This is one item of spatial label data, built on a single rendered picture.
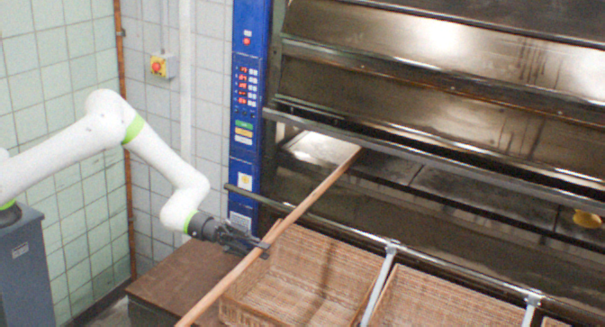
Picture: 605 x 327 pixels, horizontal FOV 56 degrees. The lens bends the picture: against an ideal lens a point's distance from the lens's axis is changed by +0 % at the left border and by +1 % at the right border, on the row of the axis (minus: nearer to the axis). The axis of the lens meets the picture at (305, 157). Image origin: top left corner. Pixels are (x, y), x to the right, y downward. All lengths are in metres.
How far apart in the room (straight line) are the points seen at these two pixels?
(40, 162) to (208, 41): 1.07
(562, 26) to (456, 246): 0.94
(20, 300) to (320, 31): 1.46
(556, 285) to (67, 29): 2.26
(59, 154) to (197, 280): 1.17
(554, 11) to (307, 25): 0.89
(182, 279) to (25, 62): 1.15
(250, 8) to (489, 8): 0.93
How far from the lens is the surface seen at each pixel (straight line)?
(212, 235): 1.95
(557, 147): 2.16
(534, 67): 2.09
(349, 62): 2.27
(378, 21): 2.21
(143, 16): 2.81
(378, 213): 2.47
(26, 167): 1.82
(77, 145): 1.77
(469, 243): 2.40
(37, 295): 2.29
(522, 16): 2.08
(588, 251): 2.33
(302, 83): 2.38
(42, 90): 2.71
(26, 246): 2.16
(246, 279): 2.59
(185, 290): 2.69
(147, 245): 3.40
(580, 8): 2.06
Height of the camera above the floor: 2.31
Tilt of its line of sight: 27 degrees down
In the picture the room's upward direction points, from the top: 5 degrees clockwise
